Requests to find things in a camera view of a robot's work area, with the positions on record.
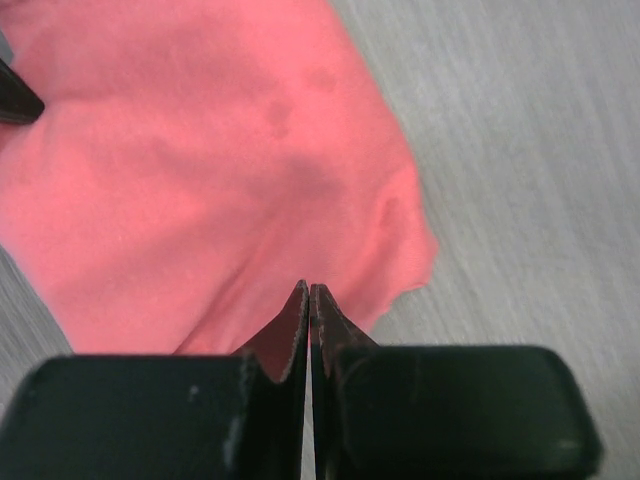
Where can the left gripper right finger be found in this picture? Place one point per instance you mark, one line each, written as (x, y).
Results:
(442, 412)

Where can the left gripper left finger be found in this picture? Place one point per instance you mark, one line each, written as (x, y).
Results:
(236, 416)

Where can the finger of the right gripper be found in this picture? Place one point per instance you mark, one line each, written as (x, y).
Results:
(19, 104)

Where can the pink t shirt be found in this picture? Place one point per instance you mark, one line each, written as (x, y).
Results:
(194, 161)

